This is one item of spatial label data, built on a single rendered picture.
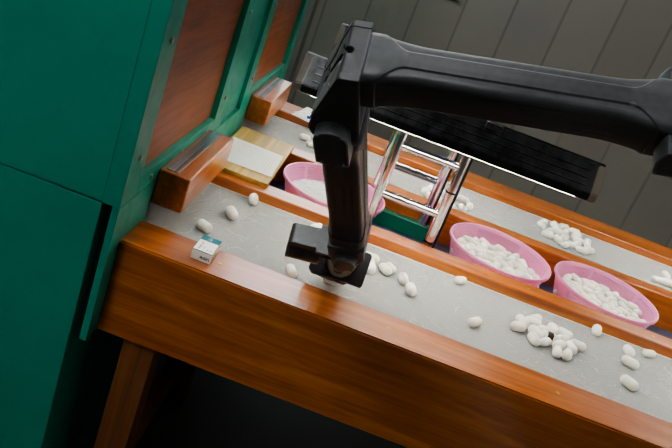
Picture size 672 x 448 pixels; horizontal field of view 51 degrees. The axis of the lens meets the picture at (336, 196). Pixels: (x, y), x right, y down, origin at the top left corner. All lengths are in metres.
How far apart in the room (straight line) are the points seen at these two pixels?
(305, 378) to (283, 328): 0.10
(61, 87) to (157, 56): 0.16
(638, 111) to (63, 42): 0.80
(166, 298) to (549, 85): 0.78
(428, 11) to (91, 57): 2.27
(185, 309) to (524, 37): 2.25
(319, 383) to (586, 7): 2.26
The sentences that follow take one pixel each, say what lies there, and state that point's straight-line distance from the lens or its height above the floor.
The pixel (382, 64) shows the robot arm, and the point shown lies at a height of 1.25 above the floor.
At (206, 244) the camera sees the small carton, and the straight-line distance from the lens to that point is 1.25.
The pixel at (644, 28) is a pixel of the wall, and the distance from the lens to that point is 3.18.
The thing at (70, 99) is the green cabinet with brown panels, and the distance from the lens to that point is 1.15.
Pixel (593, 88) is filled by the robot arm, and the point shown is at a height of 1.30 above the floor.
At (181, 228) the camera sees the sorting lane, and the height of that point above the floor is 0.74.
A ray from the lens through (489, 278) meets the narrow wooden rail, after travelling 1.62.
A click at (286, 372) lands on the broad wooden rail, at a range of 1.26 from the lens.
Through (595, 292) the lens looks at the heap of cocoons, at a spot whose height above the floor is 0.74.
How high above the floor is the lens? 1.37
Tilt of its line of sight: 21 degrees down
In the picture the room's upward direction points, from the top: 21 degrees clockwise
